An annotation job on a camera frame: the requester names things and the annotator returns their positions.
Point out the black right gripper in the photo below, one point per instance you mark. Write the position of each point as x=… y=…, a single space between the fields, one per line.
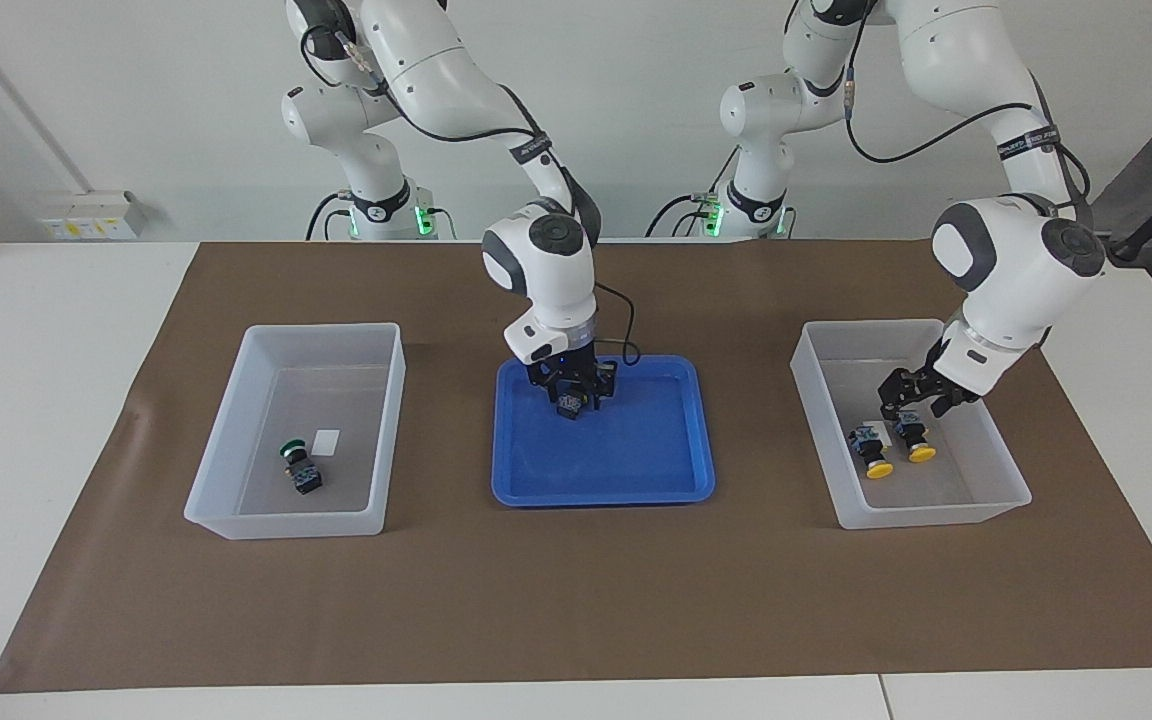
x=566 y=365

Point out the white wall conduit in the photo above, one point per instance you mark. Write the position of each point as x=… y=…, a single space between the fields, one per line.
x=16 y=100

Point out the yellow push button switch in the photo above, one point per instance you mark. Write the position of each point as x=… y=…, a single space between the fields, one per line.
x=869 y=448
x=914 y=440

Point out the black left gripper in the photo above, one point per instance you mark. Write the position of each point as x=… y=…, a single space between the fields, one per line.
x=938 y=380

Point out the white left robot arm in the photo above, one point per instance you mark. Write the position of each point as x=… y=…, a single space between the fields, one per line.
x=1016 y=270

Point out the beige wall socket box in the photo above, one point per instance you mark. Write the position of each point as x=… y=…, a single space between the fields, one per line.
x=91 y=218

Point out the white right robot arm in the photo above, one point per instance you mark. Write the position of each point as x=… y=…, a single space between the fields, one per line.
x=546 y=270

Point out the blue plastic tray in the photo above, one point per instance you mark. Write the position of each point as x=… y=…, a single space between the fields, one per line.
x=606 y=460

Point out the brown table mat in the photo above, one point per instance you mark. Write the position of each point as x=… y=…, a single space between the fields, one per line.
x=586 y=600

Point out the green push button switch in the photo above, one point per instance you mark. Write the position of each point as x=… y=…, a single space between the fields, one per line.
x=569 y=406
x=302 y=470

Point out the translucent white plastic box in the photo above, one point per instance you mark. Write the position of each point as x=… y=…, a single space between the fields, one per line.
x=986 y=480
x=226 y=470

